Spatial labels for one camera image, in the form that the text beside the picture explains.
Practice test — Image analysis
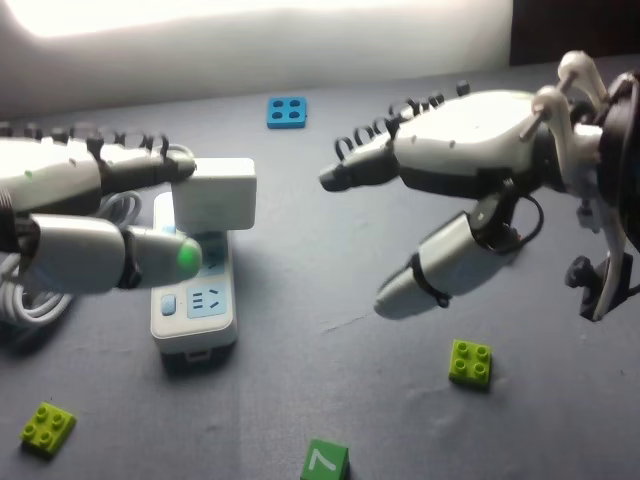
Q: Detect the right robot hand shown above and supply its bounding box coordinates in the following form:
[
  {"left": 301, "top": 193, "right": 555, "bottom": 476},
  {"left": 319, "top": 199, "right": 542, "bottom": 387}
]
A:
[{"left": 318, "top": 82, "right": 557, "bottom": 321}]

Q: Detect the grey coiled power cord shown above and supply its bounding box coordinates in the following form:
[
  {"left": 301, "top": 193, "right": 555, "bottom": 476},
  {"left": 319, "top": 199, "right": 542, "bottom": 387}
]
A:
[{"left": 0, "top": 192, "right": 144, "bottom": 326}]

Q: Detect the blue building brick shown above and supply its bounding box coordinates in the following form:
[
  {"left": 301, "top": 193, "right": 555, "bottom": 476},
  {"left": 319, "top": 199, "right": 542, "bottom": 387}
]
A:
[{"left": 266, "top": 96, "right": 309, "bottom": 130}]

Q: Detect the green number cube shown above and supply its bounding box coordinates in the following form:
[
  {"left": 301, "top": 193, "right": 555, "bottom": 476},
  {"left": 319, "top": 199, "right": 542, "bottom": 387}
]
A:
[{"left": 301, "top": 438, "right": 351, "bottom": 480}]

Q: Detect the white power adapter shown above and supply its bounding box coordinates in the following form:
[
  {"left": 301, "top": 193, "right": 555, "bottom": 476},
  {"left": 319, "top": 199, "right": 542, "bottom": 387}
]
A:
[{"left": 172, "top": 157, "right": 257, "bottom": 232}]

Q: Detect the wrist camera on white bracket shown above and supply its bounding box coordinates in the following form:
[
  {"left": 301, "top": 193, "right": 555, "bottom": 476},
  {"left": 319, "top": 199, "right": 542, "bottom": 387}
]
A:
[{"left": 564, "top": 209, "right": 640, "bottom": 322}]

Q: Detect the grey table cloth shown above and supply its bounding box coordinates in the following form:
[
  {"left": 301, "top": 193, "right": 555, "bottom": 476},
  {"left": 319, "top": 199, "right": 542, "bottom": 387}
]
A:
[{"left": 0, "top": 52, "right": 640, "bottom": 480}]

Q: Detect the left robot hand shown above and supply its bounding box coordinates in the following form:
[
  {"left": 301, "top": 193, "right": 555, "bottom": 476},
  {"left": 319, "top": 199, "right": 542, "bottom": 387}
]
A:
[{"left": 0, "top": 132, "right": 204, "bottom": 296}]

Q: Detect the white power strip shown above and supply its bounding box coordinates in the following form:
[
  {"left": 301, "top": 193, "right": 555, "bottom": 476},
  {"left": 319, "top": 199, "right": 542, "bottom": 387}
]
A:
[{"left": 149, "top": 192, "right": 239, "bottom": 371}]

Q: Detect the lime green building brick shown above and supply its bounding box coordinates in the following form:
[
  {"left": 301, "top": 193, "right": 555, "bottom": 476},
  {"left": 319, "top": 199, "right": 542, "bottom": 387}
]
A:
[
  {"left": 19, "top": 401, "right": 78, "bottom": 459},
  {"left": 448, "top": 339, "right": 494, "bottom": 394}
]

